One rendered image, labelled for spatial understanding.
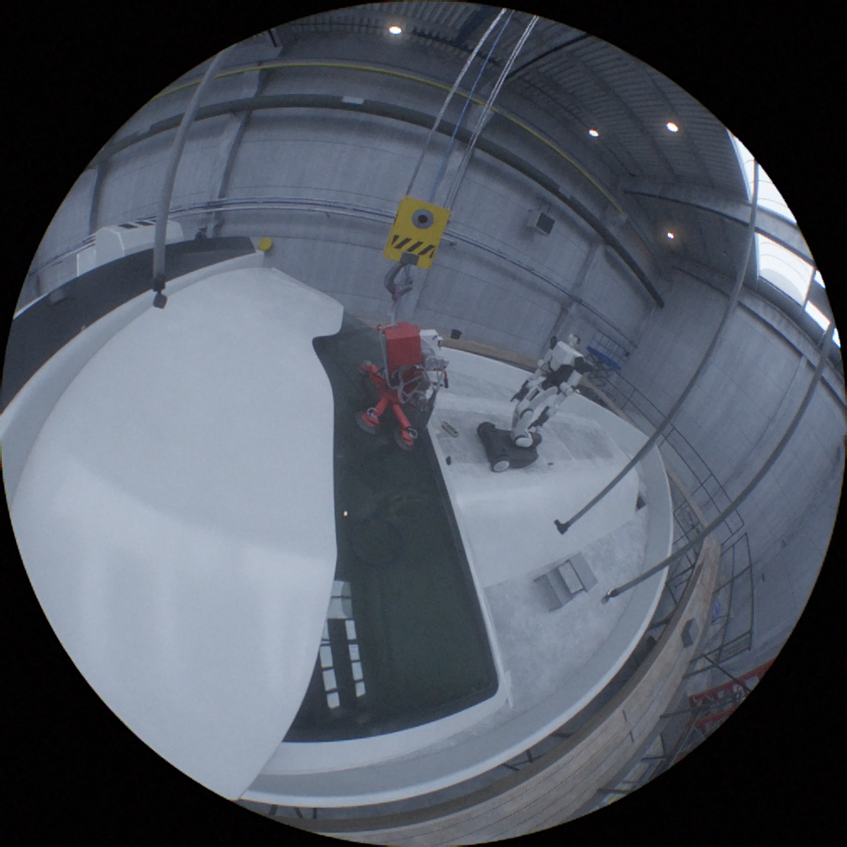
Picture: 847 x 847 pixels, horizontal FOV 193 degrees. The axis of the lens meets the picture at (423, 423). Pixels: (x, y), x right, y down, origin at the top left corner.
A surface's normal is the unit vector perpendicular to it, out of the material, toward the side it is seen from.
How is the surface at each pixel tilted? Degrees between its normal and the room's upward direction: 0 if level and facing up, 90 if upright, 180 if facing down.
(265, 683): 21
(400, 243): 90
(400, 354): 90
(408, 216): 90
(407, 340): 90
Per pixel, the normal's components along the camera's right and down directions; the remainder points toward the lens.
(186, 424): 0.61, -0.65
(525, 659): 0.30, -0.75
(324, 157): 0.24, 0.66
